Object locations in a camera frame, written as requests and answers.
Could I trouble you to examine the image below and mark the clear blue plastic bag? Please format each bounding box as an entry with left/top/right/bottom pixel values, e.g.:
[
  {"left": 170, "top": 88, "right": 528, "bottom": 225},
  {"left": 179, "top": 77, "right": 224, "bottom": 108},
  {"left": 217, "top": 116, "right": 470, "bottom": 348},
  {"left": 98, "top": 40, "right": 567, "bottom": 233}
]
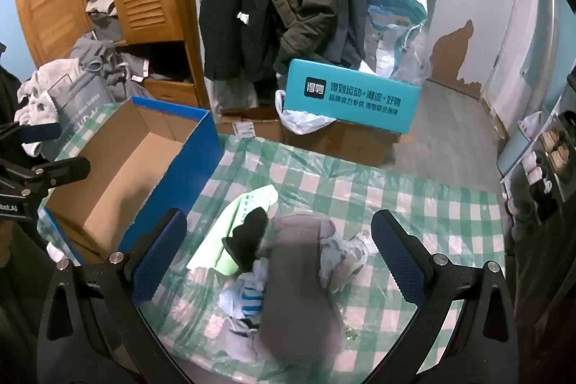
[{"left": 364, "top": 0, "right": 432, "bottom": 87}]

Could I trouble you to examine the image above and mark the blue cardboard box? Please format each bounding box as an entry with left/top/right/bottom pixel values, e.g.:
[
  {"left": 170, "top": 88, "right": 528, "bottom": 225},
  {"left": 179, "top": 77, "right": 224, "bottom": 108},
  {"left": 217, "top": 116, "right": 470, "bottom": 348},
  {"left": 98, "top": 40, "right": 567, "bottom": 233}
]
[{"left": 43, "top": 98, "right": 224, "bottom": 264}]

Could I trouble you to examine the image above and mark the white plastic bag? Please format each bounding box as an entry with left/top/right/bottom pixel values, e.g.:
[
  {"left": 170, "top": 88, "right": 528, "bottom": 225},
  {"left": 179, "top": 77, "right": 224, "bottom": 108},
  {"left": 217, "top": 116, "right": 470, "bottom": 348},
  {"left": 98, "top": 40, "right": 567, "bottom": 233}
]
[{"left": 274, "top": 90, "right": 336, "bottom": 135}]

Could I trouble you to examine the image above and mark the black sock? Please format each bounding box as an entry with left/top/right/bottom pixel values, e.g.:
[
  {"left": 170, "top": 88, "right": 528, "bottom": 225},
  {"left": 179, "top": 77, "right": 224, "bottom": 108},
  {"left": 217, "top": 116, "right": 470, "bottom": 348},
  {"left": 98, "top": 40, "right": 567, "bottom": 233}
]
[{"left": 222, "top": 208, "right": 269, "bottom": 272}]

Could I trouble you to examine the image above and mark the shoe rack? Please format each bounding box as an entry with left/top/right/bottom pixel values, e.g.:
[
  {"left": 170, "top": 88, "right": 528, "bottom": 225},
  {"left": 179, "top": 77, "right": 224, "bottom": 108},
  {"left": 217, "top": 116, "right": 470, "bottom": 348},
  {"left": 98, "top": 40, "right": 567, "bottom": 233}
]
[{"left": 501, "top": 73, "right": 575, "bottom": 241}]

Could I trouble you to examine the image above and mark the teal shoe box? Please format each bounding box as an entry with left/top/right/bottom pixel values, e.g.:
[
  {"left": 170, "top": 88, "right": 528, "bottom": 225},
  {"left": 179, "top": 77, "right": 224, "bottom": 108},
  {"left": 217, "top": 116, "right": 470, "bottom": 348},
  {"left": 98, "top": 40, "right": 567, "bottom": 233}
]
[{"left": 284, "top": 59, "right": 421, "bottom": 135}]

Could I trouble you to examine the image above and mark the grey clothes pile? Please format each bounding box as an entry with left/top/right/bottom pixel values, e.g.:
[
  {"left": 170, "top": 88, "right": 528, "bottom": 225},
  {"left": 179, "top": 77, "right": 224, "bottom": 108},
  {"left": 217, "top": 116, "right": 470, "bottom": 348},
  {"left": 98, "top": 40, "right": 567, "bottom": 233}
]
[{"left": 69, "top": 35, "right": 152, "bottom": 102}]

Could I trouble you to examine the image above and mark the black hanging jacket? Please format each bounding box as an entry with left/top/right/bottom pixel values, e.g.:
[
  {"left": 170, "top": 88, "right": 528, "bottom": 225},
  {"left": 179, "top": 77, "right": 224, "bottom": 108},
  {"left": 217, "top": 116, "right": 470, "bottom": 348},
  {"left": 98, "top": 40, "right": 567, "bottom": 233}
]
[{"left": 199, "top": 0, "right": 281, "bottom": 84}]

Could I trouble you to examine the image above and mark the white towel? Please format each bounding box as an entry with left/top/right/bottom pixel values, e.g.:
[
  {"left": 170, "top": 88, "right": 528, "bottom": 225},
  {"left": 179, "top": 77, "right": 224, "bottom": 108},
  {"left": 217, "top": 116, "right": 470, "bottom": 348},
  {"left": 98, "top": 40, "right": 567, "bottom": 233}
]
[{"left": 14, "top": 58, "right": 84, "bottom": 161}]

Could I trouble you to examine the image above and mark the grey tote bag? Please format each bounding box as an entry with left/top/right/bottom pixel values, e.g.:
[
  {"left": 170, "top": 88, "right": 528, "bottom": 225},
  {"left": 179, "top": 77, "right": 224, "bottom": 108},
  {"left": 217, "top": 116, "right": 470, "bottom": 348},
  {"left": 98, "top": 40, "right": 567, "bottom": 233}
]
[{"left": 41, "top": 72, "right": 115, "bottom": 161}]

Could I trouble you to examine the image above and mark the brown cardboard box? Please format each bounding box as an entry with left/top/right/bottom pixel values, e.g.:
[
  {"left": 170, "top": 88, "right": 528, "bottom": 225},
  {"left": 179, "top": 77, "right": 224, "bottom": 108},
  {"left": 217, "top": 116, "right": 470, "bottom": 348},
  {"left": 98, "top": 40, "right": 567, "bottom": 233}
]
[{"left": 215, "top": 107, "right": 414, "bottom": 167}]

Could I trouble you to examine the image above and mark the light grey sock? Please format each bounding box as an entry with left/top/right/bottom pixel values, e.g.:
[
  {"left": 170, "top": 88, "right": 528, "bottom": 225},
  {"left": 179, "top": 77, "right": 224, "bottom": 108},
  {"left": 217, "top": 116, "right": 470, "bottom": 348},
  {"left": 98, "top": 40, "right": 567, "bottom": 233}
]
[{"left": 319, "top": 233, "right": 372, "bottom": 293}]

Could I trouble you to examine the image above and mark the blue striped white cloth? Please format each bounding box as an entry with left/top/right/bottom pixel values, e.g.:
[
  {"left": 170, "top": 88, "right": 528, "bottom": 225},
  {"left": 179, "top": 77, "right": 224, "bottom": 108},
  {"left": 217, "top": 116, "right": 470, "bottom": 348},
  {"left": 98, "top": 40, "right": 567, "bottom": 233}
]
[{"left": 218, "top": 257, "right": 269, "bottom": 322}]

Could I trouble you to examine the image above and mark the green checkered tablecloth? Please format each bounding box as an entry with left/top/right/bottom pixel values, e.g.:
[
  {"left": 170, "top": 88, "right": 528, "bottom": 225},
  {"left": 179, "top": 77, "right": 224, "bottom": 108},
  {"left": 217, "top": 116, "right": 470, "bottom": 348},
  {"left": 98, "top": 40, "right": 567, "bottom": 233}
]
[{"left": 38, "top": 104, "right": 505, "bottom": 383}]

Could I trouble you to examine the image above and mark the light green plastic bag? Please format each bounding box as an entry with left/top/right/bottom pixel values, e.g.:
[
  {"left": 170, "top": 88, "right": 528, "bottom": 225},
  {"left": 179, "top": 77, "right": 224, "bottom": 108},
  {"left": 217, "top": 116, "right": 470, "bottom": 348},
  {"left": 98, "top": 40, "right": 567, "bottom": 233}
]
[{"left": 186, "top": 184, "right": 278, "bottom": 276}]

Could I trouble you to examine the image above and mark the grey fuzzy sock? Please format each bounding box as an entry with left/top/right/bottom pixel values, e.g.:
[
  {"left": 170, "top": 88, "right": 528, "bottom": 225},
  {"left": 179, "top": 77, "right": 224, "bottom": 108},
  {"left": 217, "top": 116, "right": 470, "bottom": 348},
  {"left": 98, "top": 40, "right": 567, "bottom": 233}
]
[{"left": 254, "top": 213, "right": 344, "bottom": 365}]

